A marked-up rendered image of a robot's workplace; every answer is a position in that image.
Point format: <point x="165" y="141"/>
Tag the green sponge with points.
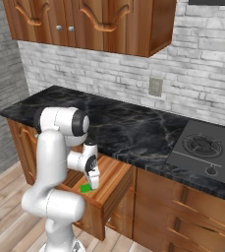
<point x="84" y="188"/>

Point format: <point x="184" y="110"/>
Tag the dark extractor hood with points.
<point x="212" y="2"/>

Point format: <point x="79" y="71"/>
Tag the grey wall socket plate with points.
<point x="156" y="87"/>

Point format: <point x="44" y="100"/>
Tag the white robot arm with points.
<point x="51" y="157"/>

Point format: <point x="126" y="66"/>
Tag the wooden base cupboard door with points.
<point x="22" y="147"/>

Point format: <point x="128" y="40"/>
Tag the open wooden drawer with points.
<point x="112" y="177"/>

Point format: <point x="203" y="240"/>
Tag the wooden base cupboard front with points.
<point x="156" y="213"/>

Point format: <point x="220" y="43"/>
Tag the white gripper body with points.
<point x="94" y="178"/>

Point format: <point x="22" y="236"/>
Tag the wooden wall cupboard carcass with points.
<point x="161" y="23"/>

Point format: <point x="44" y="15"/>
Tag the dark grey gas hob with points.
<point x="202" y="151"/>

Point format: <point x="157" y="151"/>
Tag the wooden drawer front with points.
<point x="123" y="213"/>

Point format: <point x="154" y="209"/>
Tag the silver cupboard knob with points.
<point x="58" y="28"/>
<point x="71" y="29"/>

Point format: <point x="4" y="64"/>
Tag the wooden wall cupboard door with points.
<point x="117" y="23"/>
<point x="43" y="19"/>

